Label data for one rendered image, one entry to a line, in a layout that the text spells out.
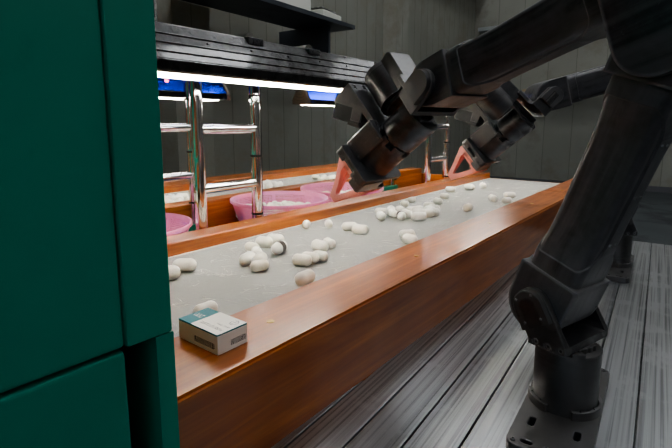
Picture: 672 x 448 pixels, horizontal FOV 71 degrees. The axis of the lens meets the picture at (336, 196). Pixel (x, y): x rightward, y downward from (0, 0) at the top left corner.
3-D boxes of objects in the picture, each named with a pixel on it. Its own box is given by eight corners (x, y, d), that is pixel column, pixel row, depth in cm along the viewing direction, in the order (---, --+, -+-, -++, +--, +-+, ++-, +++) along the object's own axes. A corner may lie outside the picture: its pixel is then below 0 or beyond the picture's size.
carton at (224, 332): (248, 342, 44) (247, 322, 44) (217, 356, 42) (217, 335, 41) (208, 325, 48) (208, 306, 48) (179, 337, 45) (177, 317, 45)
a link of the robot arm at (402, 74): (347, 85, 68) (389, 17, 59) (392, 88, 73) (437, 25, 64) (381, 148, 63) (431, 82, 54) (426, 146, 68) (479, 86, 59)
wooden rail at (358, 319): (597, 228, 176) (602, 179, 174) (161, 635, 36) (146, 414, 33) (563, 224, 184) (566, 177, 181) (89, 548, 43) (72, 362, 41)
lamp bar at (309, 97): (397, 108, 217) (397, 92, 216) (307, 104, 169) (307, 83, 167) (382, 108, 222) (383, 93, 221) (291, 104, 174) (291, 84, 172)
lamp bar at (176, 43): (389, 92, 107) (389, 60, 106) (127, 67, 59) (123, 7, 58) (360, 94, 112) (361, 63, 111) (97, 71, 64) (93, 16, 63)
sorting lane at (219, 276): (566, 188, 182) (566, 183, 181) (77, 410, 41) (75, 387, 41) (490, 182, 200) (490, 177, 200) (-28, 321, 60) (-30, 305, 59)
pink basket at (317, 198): (340, 224, 138) (340, 192, 137) (308, 247, 113) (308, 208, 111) (258, 219, 146) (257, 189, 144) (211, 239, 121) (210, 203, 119)
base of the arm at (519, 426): (508, 370, 42) (595, 396, 38) (550, 302, 58) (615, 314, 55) (503, 450, 43) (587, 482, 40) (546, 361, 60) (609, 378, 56)
